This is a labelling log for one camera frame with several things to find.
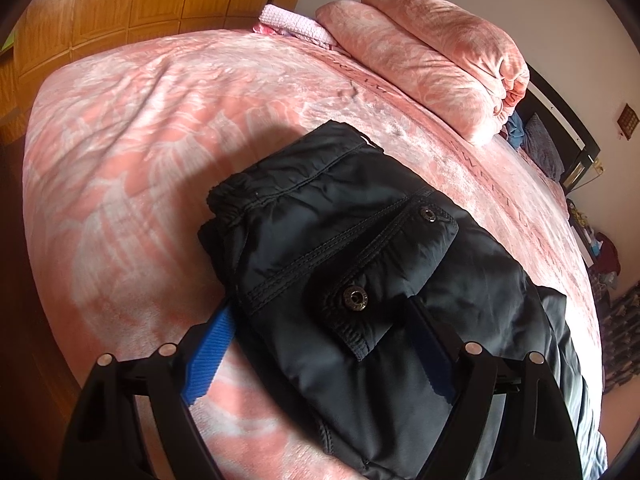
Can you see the pink floral bed blanket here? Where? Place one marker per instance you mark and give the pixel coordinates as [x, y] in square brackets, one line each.
[150, 160]

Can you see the dark bed headboard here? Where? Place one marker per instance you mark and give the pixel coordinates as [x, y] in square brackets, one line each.
[565, 125]

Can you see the dark patterned cloth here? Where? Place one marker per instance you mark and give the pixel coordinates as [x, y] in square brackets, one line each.
[622, 335]

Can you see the black padded jacket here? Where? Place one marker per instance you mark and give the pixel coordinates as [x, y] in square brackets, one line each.
[325, 210]

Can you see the blue cloth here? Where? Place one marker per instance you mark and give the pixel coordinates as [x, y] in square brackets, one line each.
[515, 130]

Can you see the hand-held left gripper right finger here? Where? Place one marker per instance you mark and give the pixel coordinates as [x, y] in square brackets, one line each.
[430, 355]

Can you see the light pink knitted cloth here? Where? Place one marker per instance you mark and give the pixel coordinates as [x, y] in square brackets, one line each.
[295, 22]

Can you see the wooden wardrobe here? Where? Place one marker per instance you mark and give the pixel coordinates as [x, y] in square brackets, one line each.
[125, 5]

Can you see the grey pillow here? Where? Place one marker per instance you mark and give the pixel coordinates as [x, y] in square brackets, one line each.
[542, 147]

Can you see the folded pink quilt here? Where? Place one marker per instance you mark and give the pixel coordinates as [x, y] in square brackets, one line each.
[430, 55]

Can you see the dark red cloth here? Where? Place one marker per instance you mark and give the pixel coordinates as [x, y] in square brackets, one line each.
[607, 255]

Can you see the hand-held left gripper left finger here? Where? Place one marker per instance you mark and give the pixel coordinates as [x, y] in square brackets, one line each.
[207, 355]

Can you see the brown wall fixture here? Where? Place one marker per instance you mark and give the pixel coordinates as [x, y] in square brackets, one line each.
[628, 121]

